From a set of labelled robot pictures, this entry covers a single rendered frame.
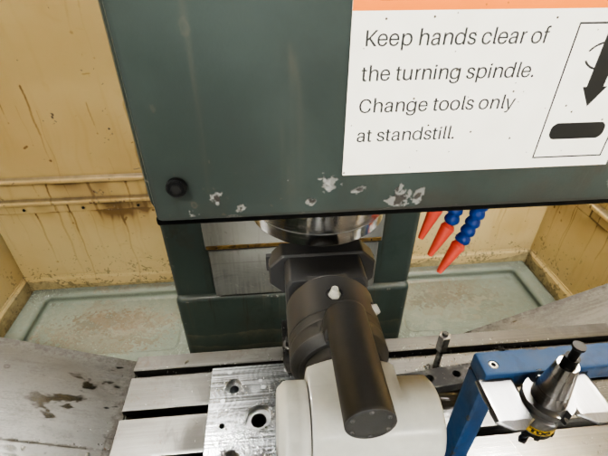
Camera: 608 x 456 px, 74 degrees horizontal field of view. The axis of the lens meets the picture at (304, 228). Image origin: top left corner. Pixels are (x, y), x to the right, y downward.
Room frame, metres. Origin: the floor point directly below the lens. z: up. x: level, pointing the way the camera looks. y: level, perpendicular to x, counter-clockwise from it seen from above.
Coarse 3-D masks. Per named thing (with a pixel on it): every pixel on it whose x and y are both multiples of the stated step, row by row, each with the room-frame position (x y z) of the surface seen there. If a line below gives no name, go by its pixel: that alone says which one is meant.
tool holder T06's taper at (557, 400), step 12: (552, 372) 0.30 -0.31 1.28; (564, 372) 0.30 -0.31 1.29; (576, 372) 0.29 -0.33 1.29; (540, 384) 0.31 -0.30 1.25; (552, 384) 0.30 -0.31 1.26; (564, 384) 0.29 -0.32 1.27; (540, 396) 0.30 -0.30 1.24; (552, 396) 0.29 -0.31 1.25; (564, 396) 0.29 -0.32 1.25; (552, 408) 0.29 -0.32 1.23; (564, 408) 0.29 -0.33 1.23
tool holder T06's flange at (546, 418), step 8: (528, 384) 0.32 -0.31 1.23; (520, 392) 0.32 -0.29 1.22; (528, 392) 0.31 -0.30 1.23; (528, 400) 0.30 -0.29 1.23; (528, 408) 0.29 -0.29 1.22; (536, 408) 0.29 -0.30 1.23; (544, 408) 0.29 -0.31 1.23; (568, 408) 0.29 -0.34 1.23; (536, 416) 0.29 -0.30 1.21; (544, 416) 0.28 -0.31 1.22; (552, 416) 0.28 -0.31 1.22; (560, 416) 0.29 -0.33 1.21; (568, 416) 0.28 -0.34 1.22; (544, 424) 0.28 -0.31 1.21; (552, 424) 0.28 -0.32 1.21
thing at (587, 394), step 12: (576, 384) 0.33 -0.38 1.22; (588, 384) 0.33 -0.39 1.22; (576, 396) 0.31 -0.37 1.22; (588, 396) 0.31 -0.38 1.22; (600, 396) 0.31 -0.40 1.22; (576, 408) 0.29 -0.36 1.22; (588, 408) 0.29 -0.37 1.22; (600, 408) 0.29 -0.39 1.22; (588, 420) 0.28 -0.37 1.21; (600, 420) 0.28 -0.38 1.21
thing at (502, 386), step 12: (480, 384) 0.33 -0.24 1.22; (492, 384) 0.33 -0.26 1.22; (504, 384) 0.33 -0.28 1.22; (492, 396) 0.31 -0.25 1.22; (504, 396) 0.31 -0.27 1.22; (516, 396) 0.31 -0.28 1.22; (492, 408) 0.29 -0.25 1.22; (504, 408) 0.29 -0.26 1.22; (516, 408) 0.29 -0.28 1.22; (504, 420) 0.28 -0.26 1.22; (516, 420) 0.28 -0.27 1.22; (528, 420) 0.28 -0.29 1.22
